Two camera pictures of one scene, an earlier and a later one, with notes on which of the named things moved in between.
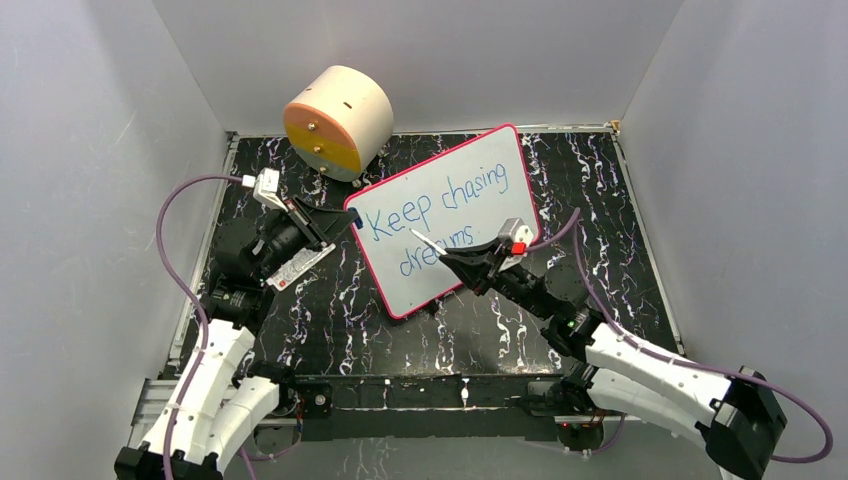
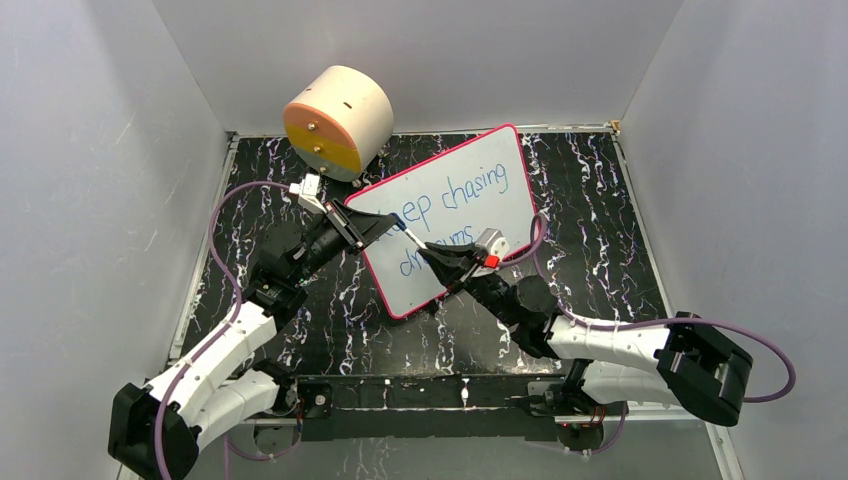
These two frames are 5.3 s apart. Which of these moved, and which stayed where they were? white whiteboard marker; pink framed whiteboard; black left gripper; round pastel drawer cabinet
Moved: black left gripper; white whiteboard marker
Stayed: round pastel drawer cabinet; pink framed whiteboard
